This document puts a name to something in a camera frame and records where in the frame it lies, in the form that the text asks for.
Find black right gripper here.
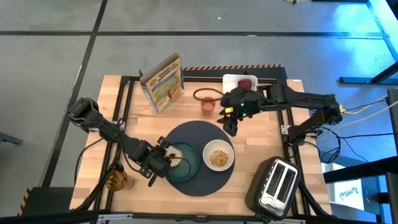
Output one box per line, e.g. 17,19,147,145
218,87,269,138

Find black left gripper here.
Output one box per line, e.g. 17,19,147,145
132,136,172,188

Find orange plastic cup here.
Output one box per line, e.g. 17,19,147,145
200,96,216,116

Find round dark woven placemat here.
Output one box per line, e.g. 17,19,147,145
164,120,236,198

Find dark green plate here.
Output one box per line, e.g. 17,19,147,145
164,141,201,184

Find white ceramic bowl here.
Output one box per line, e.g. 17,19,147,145
202,139,236,172

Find cereal flakes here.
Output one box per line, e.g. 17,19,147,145
209,149,230,169

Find white rectangular tray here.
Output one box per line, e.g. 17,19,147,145
222,73,259,95

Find amber glass bottle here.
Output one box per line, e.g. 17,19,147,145
104,161,129,192

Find black hazard-striped floor plate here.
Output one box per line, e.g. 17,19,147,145
17,185,76,217
182,63,289,80

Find black and silver toaster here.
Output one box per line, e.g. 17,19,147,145
244,155,302,222

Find white paper sign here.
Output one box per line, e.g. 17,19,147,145
328,178,365,212

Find thin black ring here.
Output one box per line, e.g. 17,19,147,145
192,87,226,103

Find black metal table frame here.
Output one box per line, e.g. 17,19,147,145
92,75,313,220

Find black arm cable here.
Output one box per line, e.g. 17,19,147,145
73,138,104,187

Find black toaster cable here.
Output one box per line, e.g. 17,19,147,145
297,182,332,218

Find black floor cable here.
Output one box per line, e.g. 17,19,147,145
319,126,398,166

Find yellow floor cable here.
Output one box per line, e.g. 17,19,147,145
340,94,390,115

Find white floor cable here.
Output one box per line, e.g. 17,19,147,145
340,100,398,132

